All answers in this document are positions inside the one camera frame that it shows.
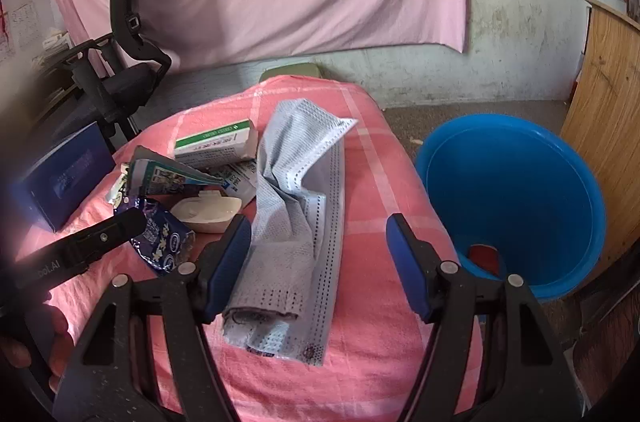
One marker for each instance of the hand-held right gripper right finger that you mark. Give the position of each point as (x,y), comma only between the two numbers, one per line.
(405,247)

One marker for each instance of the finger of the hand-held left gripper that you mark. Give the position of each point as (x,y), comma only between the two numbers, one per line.
(115,229)

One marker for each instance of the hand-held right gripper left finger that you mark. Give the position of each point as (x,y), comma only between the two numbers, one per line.
(232,247)

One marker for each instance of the white plastic hinged case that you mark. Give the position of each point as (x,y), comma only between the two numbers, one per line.
(205,212)

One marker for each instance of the blue snack wrapper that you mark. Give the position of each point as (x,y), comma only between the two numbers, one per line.
(160,242)

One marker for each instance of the white printed paper leaflet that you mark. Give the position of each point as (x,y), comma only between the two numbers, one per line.
(240,182)

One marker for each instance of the light blue face mask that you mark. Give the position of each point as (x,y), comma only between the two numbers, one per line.
(327,252)

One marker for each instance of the grey face mask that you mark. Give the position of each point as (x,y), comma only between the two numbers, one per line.
(285,182)

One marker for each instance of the green white medicine box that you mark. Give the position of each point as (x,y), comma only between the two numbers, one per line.
(215,142)

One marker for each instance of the blue plastic bucket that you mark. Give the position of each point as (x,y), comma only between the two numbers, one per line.
(500,182)

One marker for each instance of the person's left hand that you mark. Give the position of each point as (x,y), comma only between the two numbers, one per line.
(59,337)

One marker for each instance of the pink checked blanket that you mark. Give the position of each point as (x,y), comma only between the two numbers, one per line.
(390,182)

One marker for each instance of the crumpled printed packet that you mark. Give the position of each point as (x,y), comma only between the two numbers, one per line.
(160,174)

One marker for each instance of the dark blue box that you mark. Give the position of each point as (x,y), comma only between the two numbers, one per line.
(60,177)

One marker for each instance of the red item in bucket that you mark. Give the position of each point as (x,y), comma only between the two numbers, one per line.
(485,259)

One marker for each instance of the green plastic stool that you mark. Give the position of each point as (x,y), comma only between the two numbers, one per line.
(290,72)

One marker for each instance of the black office chair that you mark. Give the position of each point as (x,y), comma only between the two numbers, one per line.
(125,2)

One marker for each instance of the wooden cabinet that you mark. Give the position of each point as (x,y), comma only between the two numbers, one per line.
(605,102)

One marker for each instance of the wall calendar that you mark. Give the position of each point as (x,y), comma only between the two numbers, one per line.
(20,27)

